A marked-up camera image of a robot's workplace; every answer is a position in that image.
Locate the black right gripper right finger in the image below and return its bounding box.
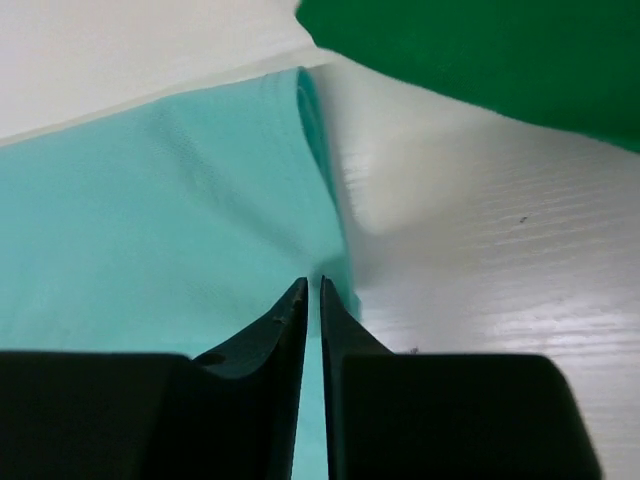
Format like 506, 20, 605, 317
320, 279, 602, 479

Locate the teal t shirt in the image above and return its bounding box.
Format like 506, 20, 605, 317
1, 68, 359, 479

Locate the dark green folded t shirt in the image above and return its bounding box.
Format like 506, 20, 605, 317
295, 0, 639, 151

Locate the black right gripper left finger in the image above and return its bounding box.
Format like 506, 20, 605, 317
1, 278, 308, 479

